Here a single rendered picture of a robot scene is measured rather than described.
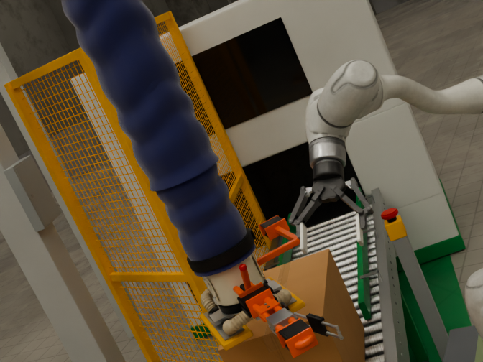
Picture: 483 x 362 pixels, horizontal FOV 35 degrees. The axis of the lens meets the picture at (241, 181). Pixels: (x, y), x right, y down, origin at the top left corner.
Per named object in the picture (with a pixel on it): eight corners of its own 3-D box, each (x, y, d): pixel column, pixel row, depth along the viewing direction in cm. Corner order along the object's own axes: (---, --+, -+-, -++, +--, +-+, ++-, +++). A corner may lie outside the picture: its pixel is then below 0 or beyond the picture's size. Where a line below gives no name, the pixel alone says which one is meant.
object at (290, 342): (282, 347, 199) (274, 331, 197) (307, 333, 200) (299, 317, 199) (293, 358, 190) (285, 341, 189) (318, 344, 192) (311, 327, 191)
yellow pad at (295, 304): (247, 293, 272) (242, 281, 271) (272, 280, 274) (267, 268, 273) (279, 321, 240) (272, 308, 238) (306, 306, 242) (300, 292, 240)
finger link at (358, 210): (332, 193, 186) (336, 189, 186) (364, 220, 180) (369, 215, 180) (328, 187, 183) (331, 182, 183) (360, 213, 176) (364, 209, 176)
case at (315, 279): (278, 356, 336) (241, 278, 327) (364, 329, 326) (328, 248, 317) (262, 442, 279) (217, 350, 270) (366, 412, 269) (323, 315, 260)
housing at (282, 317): (270, 332, 211) (264, 318, 210) (291, 319, 212) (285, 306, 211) (278, 340, 204) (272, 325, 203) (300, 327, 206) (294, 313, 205)
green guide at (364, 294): (360, 200, 483) (355, 187, 481) (376, 195, 480) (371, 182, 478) (364, 320, 332) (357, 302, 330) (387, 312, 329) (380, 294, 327)
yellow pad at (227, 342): (200, 319, 268) (194, 307, 267) (226, 305, 270) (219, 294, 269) (226, 351, 236) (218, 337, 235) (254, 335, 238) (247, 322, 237)
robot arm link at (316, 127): (300, 153, 194) (317, 126, 182) (298, 101, 201) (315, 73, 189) (340, 159, 196) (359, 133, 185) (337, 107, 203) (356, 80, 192)
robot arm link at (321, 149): (315, 158, 195) (315, 178, 193) (303, 141, 188) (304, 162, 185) (349, 151, 192) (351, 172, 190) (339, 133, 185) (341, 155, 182)
